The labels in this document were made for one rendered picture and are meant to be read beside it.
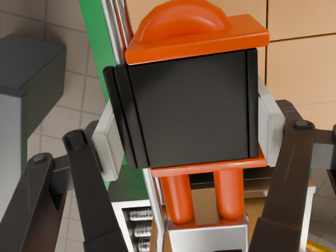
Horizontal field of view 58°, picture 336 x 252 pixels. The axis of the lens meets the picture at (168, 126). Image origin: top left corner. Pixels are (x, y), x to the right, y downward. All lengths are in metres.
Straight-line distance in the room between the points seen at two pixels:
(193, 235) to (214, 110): 0.11
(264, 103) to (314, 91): 0.81
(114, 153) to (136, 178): 0.98
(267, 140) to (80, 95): 1.44
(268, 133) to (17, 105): 0.68
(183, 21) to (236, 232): 0.16
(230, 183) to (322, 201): 1.86
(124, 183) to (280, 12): 0.75
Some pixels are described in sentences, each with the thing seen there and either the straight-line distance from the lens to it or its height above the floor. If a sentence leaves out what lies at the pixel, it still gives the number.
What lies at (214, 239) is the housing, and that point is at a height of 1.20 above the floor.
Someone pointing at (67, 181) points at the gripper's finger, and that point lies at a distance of 0.16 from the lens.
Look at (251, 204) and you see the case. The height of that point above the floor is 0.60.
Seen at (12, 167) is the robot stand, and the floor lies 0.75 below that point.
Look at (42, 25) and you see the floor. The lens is 1.52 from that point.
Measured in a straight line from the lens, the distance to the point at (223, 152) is 0.19.
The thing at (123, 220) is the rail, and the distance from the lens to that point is 1.16.
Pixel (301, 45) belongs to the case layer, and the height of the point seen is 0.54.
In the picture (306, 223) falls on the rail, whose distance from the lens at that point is 1.23.
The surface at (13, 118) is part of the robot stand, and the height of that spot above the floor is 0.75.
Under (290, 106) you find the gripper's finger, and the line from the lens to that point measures 0.18.
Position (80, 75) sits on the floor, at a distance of 1.53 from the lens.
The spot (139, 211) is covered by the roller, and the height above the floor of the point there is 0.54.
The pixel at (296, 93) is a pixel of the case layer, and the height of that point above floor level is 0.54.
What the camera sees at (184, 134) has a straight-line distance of 0.18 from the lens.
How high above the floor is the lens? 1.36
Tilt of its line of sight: 60 degrees down
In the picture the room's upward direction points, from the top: 176 degrees counter-clockwise
